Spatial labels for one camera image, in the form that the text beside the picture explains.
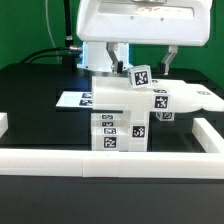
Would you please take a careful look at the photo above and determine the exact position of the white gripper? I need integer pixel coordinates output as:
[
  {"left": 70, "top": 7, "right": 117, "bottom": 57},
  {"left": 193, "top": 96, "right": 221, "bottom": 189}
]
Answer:
[{"left": 76, "top": 0, "right": 212, "bottom": 75}]

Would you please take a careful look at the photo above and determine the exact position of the white chair back part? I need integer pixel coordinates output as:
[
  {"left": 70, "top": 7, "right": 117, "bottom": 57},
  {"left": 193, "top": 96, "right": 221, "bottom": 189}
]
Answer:
[{"left": 92, "top": 76, "right": 224, "bottom": 113}]

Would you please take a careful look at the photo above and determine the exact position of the white chair seat part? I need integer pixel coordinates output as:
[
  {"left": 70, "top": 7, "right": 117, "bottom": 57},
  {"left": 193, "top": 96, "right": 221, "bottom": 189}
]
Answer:
[{"left": 125, "top": 111, "right": 150, "bottom": 152}]

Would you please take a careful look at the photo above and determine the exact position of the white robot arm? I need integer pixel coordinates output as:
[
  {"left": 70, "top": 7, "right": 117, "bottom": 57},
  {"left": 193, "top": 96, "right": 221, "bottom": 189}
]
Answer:
[{"left": 76, "top": 0, "right": 213, "bottom": 75}]

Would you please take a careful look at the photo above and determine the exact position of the white marker sheet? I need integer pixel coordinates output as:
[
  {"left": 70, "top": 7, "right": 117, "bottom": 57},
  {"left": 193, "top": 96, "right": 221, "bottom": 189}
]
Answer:
[{"left": 56, "top": 91, "right": 92, "bottom": 108}]

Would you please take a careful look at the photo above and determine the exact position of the white block at left edge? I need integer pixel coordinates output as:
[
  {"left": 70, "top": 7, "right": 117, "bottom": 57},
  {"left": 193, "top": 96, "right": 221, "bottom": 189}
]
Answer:
[{"left": 0, "top": 112, "right": 8, "bottom": 136}]

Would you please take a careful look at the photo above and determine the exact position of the white U-shaped fence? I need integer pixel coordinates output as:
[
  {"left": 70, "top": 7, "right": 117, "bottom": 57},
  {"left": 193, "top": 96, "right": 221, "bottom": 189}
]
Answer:
[{"left": 0, "top": 118, "right": 224, "bottom": 179}]

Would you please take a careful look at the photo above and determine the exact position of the black vertical cable post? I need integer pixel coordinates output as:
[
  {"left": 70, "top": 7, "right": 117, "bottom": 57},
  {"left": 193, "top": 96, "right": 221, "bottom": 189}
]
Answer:
[{"left": 63, "top": 0, "right": 73, "bottom": 66}]

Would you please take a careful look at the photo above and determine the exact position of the thin grey cable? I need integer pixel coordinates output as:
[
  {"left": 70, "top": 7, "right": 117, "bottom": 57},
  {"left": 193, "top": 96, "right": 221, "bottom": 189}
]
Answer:
[{"left": 45, "top": 0, "right": 63, "bottom": 64}]

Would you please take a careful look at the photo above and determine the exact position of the black thick cable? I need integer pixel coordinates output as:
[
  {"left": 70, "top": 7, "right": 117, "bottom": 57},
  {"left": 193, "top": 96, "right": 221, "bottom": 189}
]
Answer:
[{"left": 20, "top": 45, "right": 84, "bottom": 64}]

